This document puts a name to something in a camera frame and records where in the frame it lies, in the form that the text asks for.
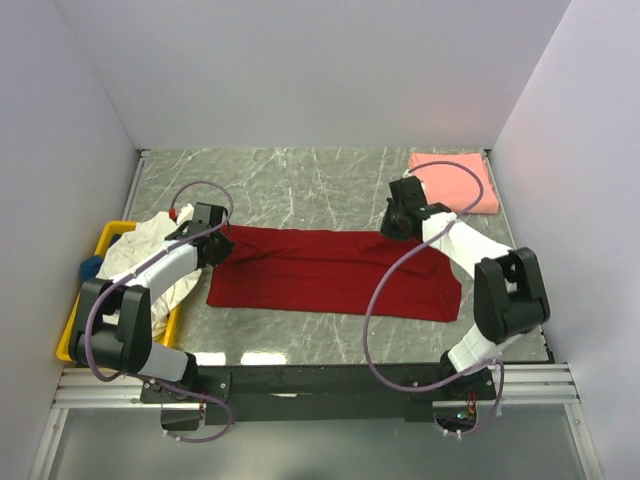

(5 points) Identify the dark blue t shirt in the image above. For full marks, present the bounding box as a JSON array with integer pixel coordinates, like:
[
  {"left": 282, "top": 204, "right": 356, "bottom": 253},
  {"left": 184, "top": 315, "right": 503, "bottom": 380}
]
[{"left": 79, "top": 255, "right": 103, "bottom": 283}]

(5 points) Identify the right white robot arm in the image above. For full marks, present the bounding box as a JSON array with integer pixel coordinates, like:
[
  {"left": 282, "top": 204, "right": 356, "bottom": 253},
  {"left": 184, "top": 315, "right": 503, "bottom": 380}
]
[{"left": 381, "top": 176, "right": 550, "bottom": 399}]

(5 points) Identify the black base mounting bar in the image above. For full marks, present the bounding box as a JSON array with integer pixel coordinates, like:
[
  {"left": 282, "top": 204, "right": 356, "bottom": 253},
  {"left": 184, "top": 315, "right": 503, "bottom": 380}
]
[{"left": 140, "top": 363, "right": 496, "bottom": 423}]

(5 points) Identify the yellow plastic bin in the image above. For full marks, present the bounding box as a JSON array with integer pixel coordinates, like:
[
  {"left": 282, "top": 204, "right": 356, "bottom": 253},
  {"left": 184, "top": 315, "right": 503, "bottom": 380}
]
[{"left": 56, "top": 221, "right": 180, "bottom": 362}]

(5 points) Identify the aluminium frame rail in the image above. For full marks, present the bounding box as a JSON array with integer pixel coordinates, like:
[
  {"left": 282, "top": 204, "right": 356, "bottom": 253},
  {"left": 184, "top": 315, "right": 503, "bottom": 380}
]
[{"left": 53, "top": 364, "right": 580, "bottom": 409}]

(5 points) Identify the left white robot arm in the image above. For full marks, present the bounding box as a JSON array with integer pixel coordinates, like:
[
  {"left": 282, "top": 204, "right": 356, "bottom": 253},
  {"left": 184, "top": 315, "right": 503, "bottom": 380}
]
[{"left": 67, "top": 202, "right": 234, "bottom": 402}]

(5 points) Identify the folded pink t shirt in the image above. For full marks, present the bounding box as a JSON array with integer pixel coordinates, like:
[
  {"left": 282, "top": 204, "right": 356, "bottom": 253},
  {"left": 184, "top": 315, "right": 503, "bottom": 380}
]
[{"left": 408, "top": 153, "right": 499, "bottom": 215}]

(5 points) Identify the dark red t shirt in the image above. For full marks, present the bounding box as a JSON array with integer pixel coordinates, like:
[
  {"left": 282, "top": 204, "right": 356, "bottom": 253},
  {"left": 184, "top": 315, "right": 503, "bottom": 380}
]
[{"left": 206, "top": 226, "right": 461, "bottom": 323}]

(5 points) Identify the cream white t shirt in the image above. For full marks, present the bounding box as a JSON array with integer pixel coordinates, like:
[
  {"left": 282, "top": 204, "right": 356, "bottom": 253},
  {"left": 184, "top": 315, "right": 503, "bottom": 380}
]
[{"left": 95, "top": 212, "right": 202, "bottom": 341}]

